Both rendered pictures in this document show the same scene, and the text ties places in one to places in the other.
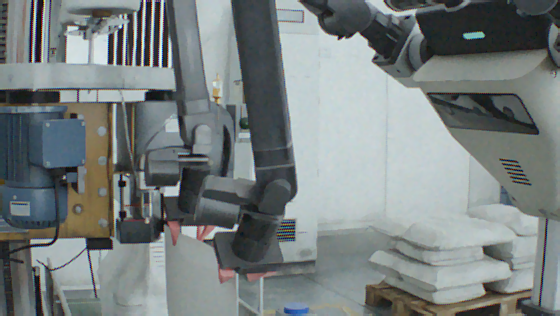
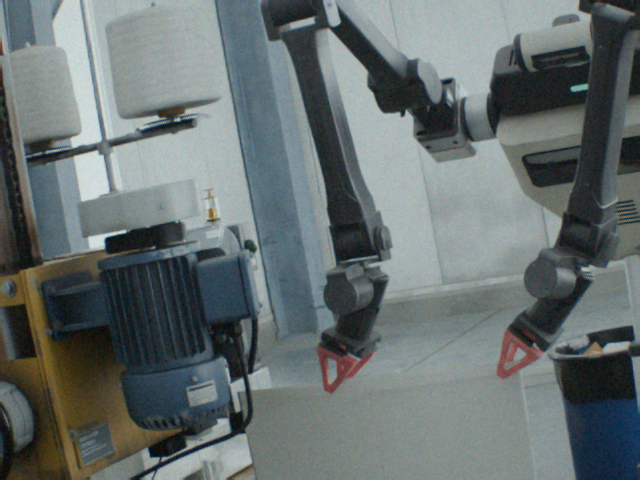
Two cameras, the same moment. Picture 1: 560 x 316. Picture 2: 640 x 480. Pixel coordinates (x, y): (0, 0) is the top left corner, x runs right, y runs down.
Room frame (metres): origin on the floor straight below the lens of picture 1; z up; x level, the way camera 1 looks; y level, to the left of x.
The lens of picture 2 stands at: (0.02, 1.45, 1.39)
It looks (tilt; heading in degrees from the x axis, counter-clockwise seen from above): 3 degrees down; 317
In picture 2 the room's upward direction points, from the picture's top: 11 degrees counter-clockwise
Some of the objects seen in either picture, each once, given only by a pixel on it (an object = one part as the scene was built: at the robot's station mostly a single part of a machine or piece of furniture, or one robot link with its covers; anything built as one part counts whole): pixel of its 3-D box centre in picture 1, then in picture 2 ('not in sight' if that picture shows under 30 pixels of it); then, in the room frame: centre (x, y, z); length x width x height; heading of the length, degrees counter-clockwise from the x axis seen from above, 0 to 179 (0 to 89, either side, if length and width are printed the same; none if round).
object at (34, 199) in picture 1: (33, 165); (164, 336); (1.42, 0.50, 1.21); 0.15 x 0.15 x 0.25
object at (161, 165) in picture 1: (176, 154); (355, 269); (1.34, 0.18, 1.24); 0.11 x 0.09 x 0.12; 109
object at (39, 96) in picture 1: (33, 98); (145, 239); (1.42, 0.50, 1.35); 0.12 x 0.12 x 0.04
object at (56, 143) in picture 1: (56, 148); (230, 295); (1.35, 0.42, 1.25); 0.10 x 0.08 x 0.12; 137
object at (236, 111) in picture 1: (239, 123); (231, 250); (1.76, 0.08, 1.29); 0.08 x 0.05 x 0.09; 22
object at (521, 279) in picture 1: (523, 276); (216, 457); (4.46, -1.71, 0.20); 0.67 x 0.43 x 0.15; 112
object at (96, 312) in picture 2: not in sight; (94, 301); (1.48, 0.56, 1.27); 0.12 x 0.09 x 0.09; 112
